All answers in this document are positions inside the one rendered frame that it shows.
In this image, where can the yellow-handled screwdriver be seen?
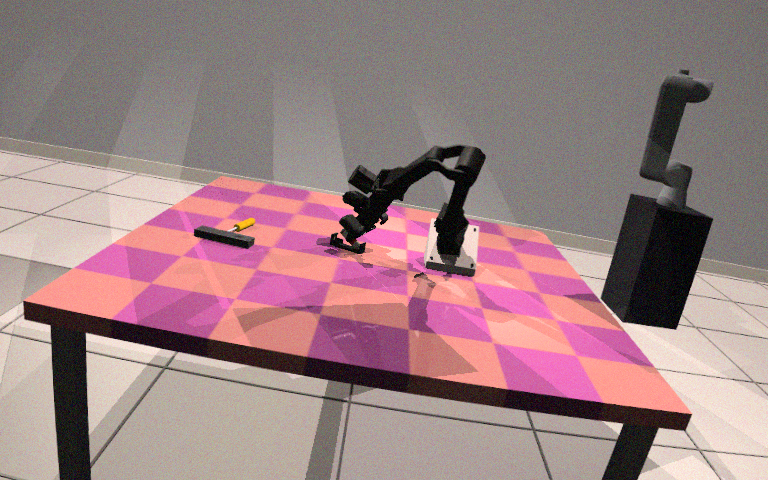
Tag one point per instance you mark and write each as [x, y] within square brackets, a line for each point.
[242, 225]

